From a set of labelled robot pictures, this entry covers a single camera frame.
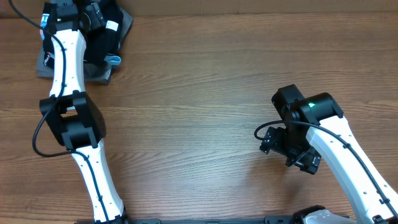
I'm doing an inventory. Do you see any grey folded garment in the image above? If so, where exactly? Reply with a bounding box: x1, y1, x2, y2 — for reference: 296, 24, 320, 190
37, 7, 134, 85

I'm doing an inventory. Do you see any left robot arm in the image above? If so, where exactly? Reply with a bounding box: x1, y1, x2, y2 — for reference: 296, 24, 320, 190
38, 0, 134, 223

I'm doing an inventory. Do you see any light blue printed shirt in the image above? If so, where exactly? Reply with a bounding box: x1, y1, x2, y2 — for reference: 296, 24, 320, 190
39, 14, 122, 67

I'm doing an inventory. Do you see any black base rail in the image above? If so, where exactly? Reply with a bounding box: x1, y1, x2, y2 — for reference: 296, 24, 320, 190
74, 205, 351, 224

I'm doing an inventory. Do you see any black t-shirt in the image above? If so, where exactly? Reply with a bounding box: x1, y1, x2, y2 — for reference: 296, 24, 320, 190
76, 0, 123, 66

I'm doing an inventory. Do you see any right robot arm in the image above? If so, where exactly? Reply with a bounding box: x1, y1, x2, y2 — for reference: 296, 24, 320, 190
254, 85, 397, 223

